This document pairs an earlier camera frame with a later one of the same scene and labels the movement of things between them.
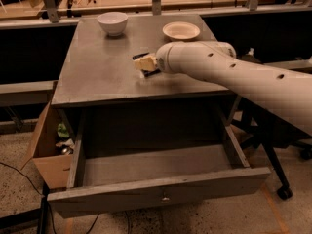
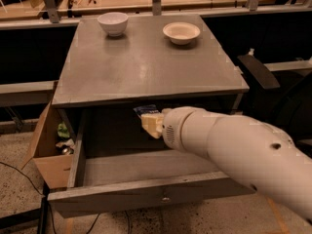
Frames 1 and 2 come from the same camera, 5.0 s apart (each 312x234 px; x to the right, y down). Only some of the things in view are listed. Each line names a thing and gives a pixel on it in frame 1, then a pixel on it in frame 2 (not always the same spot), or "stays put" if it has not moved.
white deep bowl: (113, 22) stays put
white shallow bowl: (180, 30) stays put
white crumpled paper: (64, 143) stays put
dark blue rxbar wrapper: (146, 73) -> (145, 109)
